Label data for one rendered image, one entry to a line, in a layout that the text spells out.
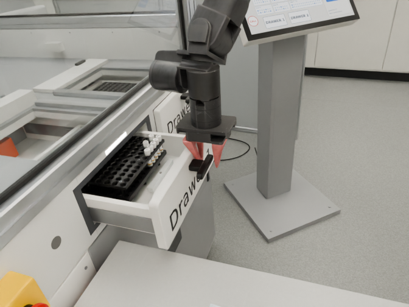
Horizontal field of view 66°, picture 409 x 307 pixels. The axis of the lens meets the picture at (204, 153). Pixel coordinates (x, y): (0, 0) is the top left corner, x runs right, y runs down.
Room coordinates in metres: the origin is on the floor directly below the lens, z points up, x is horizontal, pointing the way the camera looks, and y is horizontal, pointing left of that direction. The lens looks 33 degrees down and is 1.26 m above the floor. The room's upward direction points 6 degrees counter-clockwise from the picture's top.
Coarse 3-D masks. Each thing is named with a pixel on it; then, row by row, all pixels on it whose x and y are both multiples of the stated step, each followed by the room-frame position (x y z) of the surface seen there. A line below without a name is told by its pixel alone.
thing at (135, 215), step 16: (176, 144) 0.64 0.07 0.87; (176, 160) 0.63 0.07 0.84; (144, 192) 0.52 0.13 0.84; (96, 208) 0.44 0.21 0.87; (112, 208) 0.43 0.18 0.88; (128, 208) 0.42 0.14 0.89; (144, 208) 0.41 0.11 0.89; (112, 224) 0.43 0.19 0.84; (128, 224) 0.42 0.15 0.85; (144, 224) 0.41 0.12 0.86
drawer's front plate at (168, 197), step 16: (208, 144) 0.61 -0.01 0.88; (176, 176) 0.45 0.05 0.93; (192, 176) 0.51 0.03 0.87; (160, 192) 0.40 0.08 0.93; (176, 192) 0.44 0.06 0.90; (192, 192) 0.50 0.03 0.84; (160, 208) 0.38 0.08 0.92; (176, 208) 0.43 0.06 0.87; (160, 224) 0.37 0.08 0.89; (160, 240) 0.38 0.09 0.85
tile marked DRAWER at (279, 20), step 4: (268, 16) 1.24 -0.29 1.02; (272, 16) 1.25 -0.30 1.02; (276, 16) 1.25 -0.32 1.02; (280, 16) 1.26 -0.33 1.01; (284, 16) 1.26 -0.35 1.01; (264, 20) 1.23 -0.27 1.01; (268, 20) 1.23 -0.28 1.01; (272, 20) 1.24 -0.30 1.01; (276, 20) 1.24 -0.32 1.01; (280, 20) 1.25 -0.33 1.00; (284, 20) 1.25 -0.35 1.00; (268, 24) 1.22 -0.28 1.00; (272, 24) 1.23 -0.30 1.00; (276, 24) 1.23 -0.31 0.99; (280, 24) 1.23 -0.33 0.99; (284, 24) 1.24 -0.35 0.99; (268, 28) 1.21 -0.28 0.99
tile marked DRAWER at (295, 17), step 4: (288, 12) 1.28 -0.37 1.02; (292, 12) 1.28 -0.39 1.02; (296, 12) 1.29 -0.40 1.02; (300, 12) 1.29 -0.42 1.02; (304, 12) 1.29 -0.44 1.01; (308, 12) 1.30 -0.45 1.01; (288, 16) 1.26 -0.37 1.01; (292, 16) 1.27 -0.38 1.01; (296, 16) 1.27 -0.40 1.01; (300, 16) 1.28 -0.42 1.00; (304, 16) 1.28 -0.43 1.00; (308, 16) 1.28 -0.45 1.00; (292, 20) 1.26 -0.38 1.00; (296, 20) 1.26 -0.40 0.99; (300, 20) 1.27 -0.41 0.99; (304, 20) 1.27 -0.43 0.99; (308, 20) 1.27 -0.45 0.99
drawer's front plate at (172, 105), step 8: (168, 96) 0.80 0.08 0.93; (176, 96) 0.82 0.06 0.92; (160, 104) 0.76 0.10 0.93; (168, 104) 0.77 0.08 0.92; (176, 104) 0.81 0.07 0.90; (184, 104) 0.87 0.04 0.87; (160, 112) 0.72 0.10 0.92; (168, 112) 0.76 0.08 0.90; (176, 112) 0.81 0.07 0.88; (160, 120) 0.72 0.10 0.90; (168, 120) 0.76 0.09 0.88; (176, 120) 0.80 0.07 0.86; (160, 128) 0.72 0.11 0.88
